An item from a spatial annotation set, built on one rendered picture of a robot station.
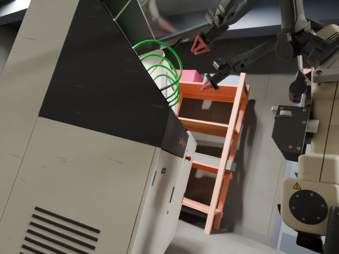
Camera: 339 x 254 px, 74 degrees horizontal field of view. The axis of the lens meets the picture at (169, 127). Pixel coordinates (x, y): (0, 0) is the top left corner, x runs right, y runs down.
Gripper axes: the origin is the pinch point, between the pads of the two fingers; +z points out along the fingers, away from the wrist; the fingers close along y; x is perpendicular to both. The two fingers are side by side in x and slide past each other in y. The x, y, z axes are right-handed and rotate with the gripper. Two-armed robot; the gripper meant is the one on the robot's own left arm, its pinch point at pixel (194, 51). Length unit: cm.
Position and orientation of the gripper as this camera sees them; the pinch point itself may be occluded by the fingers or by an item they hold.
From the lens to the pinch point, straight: 122.4
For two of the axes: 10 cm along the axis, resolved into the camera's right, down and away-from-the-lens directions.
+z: -7.3, 5.8, 3.5
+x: 5.3, 8.1, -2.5
